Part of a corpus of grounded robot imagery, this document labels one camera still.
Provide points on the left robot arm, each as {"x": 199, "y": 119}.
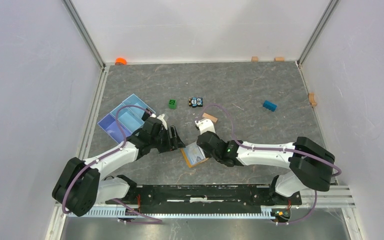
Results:
{"x": 82, "y": 182}

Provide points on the orange round cap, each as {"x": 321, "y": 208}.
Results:
{"x": 120, "y": 61}

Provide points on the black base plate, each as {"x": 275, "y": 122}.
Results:
{"x": 202, "y": 208}

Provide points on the aluminium frame rail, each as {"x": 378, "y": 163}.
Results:
{"x": 337, "y": 195}

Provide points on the white credit card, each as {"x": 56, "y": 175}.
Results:
{"x": 193, "y": 155}

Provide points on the light blue cable duct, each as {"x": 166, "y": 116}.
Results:
{"x": 118, "y": 211}

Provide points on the orange card holder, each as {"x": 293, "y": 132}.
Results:
{"x": 193, "y": 155}

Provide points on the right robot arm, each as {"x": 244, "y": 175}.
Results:
{"x": 310, "y": 165}

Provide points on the curved wooden piece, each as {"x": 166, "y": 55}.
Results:
{"x": 312, "y": 99}

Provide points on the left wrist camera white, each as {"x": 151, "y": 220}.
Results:
{"x": 163, "y": 118}

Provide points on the blue toy brick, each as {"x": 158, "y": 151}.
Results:
{"x": 269, "y": 105}

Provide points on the small toy car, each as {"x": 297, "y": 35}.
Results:
{"x": 195, "y": 102}

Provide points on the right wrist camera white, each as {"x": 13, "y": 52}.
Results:
{"x": 205, "y": 125}

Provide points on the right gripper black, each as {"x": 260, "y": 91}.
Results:
{"x": 207, "y": 155}

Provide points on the green toy brick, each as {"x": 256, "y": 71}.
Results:
{"x": 172, "y": 104}

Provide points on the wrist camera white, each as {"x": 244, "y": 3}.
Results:
{"x": 205, "y": 125}
{"x": 163, "y": 118}

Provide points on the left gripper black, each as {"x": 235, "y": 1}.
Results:
{"x": 174, "y": 143}

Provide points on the blue three-compartment tray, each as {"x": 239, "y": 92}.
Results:
{"x": 125, "y": 118}

